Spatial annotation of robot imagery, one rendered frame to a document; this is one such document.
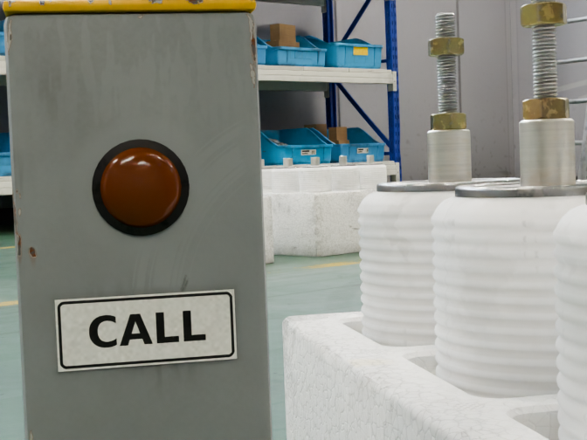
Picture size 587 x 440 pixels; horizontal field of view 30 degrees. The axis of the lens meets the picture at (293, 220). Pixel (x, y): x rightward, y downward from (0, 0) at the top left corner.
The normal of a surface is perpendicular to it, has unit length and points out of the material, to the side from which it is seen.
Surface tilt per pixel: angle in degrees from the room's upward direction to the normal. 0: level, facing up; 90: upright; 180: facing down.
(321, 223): 90
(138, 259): 90
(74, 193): 90
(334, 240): 90
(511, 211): 58
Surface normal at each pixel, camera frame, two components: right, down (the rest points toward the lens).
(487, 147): 0.65, 0.01
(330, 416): -0.98, 0.05
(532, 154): -0.67, 0.07
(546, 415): 0.20, 0.04
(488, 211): -0.59, -0.48
